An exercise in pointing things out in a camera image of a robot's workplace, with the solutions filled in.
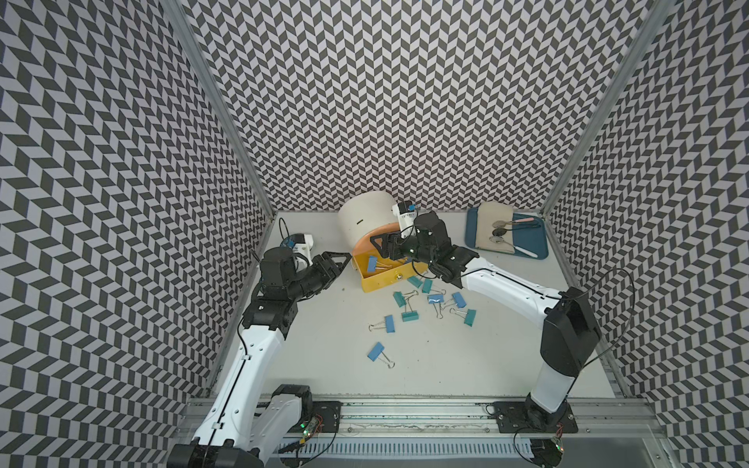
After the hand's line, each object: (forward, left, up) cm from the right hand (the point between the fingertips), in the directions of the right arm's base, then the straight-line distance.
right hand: (379, 240), depth 80 cm
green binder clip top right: (-1, -15, -23) cm, 28 cm away
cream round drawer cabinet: (+11, +5, -1) cm, 12 cm away
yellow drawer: (-2, +1, -13) cm, 13 cm away
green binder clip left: (-5, -6, -25) cm, 26 cm away
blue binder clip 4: (-6, -17, -24) cm, 30 cm away
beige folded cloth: (+31, -42, -23) cm, 57 cm away
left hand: (-9, +8, +2) cm, 12 cm away
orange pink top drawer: (0, +4, -1) cm, 4 cm away
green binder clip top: (+2, -11, -24) cm, 27 cm away
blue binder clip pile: (-1, +2, -11) cm, 11 cm away
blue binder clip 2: (-14, -2, -24) cm, 28 cm away
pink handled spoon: (+25, -47, -22) cm, 57 cm away
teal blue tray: (+20, -55, -22) cm, 63 cm away
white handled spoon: (+18, -44, -23) cm, 53 cm away
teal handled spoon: (+21, -46, -21) cm, 55 cm away
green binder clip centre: (-11, -9, -23) cm, 28 cm away
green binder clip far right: (-11, -28, -25) cm, 39 cm away
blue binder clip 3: (-6, -25, -24) cm, 36 cm away
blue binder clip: (-22, +1, -24) cm, 33 cm away
